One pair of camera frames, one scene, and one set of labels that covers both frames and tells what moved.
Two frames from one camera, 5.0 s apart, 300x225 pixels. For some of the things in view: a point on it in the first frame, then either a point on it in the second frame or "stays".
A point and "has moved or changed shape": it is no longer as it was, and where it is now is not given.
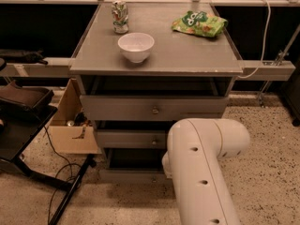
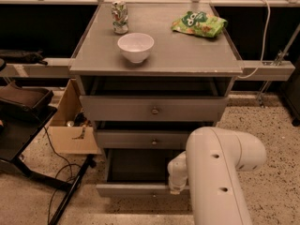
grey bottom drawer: (134, 166) has moved or changed shape
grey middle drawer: (132, 139) stays
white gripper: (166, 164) → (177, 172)
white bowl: (136, 46) stays
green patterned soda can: (120, 16) stays
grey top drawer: (152, 108) stays
